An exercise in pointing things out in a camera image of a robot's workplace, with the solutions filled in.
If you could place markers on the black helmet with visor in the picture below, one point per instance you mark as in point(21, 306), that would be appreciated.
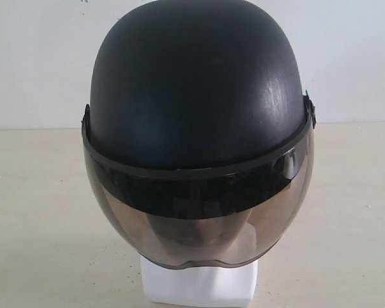
point(198, 139)

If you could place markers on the white mannequin head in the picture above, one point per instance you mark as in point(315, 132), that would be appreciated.
point(205, 286)

